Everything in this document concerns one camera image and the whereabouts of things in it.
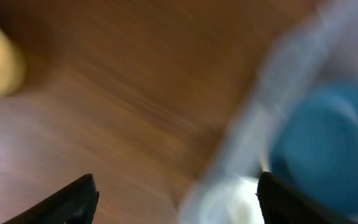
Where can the white small bowl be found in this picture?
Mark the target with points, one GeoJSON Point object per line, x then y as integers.
{"type": "Point", "coordinates": [232, 201]}

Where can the clear plastic storage bin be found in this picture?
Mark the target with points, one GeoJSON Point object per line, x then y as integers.
{"type": "Point", "coordinates": [322, 49]}

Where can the blue plastic bowl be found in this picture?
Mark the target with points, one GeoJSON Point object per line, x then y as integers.
{"type": "Point", "coordinates": [316, 148]}

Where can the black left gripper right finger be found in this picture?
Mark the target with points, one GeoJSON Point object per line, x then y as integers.
{"type": "Point", "coordinates": [282, 204]}

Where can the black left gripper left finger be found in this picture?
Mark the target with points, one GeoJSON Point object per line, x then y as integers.
{"type": "Point", "coordinates": [74, 204]}

